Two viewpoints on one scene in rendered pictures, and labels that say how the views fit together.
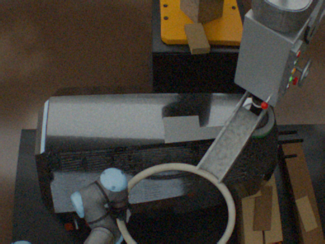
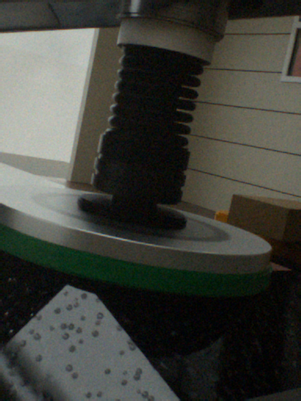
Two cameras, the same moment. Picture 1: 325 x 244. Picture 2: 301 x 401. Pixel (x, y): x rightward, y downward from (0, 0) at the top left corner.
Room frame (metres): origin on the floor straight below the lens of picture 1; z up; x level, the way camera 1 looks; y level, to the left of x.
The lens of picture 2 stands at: (0.86, -0.80, 0.90)
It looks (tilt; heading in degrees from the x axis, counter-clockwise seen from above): 6 degrees down; 50
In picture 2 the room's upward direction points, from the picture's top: 12 degrees clockwise
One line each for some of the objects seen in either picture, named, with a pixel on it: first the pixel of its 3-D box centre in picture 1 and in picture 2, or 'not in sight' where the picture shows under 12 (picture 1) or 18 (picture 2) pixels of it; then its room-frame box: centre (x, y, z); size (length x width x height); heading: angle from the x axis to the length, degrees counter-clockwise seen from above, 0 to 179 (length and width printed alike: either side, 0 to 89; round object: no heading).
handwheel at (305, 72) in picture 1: (298, 68); not in sight; (1.17, -0.61, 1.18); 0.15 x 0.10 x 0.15; 144
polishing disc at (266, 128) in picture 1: (254, 116); (129, 222); (1.15, -0.44, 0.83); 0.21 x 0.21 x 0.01
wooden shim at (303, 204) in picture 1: (306, 214); not in sight; (0.85, -0.94, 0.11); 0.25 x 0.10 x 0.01; 15
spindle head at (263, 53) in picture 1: (278, 42); not in sight; (1.21, -0.49, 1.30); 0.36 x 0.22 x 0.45; 144
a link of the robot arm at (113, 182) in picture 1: (113, 185); not in sight; (0.64, 0.17, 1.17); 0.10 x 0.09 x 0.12; 126
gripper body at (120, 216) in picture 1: (117, 206); not in sight; (0.62, 0.17, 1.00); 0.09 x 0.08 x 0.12; 173
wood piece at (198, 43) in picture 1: (197, 38); (288, 218); (1.67, -0.19, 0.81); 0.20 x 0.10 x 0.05; 9
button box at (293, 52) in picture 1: (289, 68); not in sight; (1.02, -0.49, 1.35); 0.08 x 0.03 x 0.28; 144
